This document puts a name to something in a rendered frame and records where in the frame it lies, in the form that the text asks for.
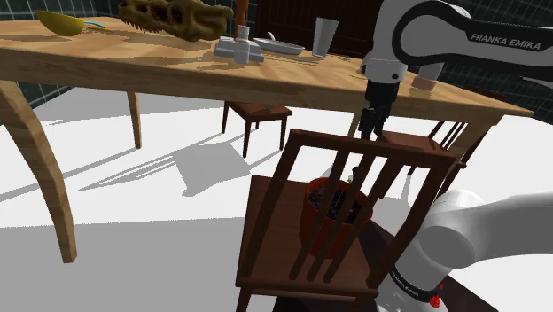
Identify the yellow bowl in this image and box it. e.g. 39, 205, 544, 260
35, 10, 87, 38

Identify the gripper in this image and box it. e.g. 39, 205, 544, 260
359, 80, 401, 141

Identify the red pot with soil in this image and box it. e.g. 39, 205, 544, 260
298, 166, 375, 260

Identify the olive dinosaur skull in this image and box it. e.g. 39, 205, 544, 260
117, 0, 235, 43

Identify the grey shallow dish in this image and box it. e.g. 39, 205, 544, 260
252, 35, 306, 57

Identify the blue utensil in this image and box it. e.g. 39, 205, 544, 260
83, 19, 114, 33

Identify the brown bottle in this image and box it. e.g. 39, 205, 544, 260
234, 0, 250, 27

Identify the dark brown stool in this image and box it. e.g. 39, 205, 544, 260
220, 100, 293, 160

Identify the pale pink cup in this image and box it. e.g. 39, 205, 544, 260
409, 62, 446, 92

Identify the grey tall cup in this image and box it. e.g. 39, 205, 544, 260
311, 17, 340, 59

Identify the dark brown slatted chair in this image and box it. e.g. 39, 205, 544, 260
374, 85, 511, 197
234, 128, 459, 312

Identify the wooden dining table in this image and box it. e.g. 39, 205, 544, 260
0, 16, 535, 265

